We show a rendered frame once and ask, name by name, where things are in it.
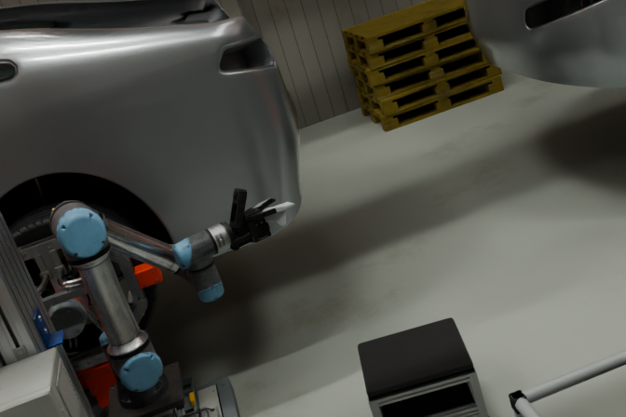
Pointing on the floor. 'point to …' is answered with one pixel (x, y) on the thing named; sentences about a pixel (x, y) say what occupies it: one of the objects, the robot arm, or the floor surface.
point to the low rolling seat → (421, 373)
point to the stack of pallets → (417, 61)
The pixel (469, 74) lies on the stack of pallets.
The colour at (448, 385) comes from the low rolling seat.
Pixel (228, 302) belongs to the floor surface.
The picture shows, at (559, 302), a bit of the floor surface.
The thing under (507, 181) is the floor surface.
